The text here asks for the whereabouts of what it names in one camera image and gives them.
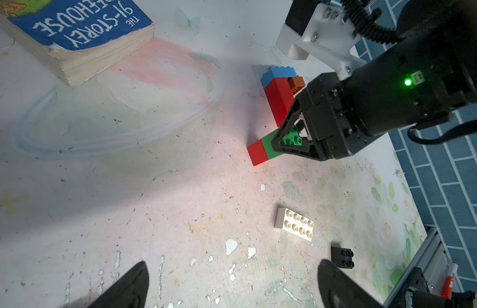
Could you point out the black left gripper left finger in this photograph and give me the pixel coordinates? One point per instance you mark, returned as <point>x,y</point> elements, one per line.
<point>129,291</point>

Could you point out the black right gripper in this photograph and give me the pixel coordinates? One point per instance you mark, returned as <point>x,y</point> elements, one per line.
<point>319,126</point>

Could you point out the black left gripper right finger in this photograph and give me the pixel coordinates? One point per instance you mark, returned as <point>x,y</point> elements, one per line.
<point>338,290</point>

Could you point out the green lego brick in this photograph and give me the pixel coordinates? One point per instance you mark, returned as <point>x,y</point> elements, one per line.
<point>291,138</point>

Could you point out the light blue long lego brick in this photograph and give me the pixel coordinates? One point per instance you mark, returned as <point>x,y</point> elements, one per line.
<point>276,72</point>

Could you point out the red base lego brick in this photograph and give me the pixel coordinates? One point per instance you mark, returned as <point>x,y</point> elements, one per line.
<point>280,109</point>

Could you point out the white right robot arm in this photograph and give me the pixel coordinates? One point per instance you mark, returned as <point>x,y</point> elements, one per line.
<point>414,75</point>

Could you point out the black lego brick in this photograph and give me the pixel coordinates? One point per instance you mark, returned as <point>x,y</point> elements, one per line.
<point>342,257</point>

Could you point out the orange lego brick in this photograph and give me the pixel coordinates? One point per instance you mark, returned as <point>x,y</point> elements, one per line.
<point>296,84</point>

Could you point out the white flat lego plate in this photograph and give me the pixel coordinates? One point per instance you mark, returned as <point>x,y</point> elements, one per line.
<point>294,223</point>

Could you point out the red white marker pen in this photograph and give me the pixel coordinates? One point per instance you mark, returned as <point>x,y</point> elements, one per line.
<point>446,290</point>

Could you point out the blue Treehouse paperback book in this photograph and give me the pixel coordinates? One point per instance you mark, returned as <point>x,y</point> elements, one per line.
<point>77,39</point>

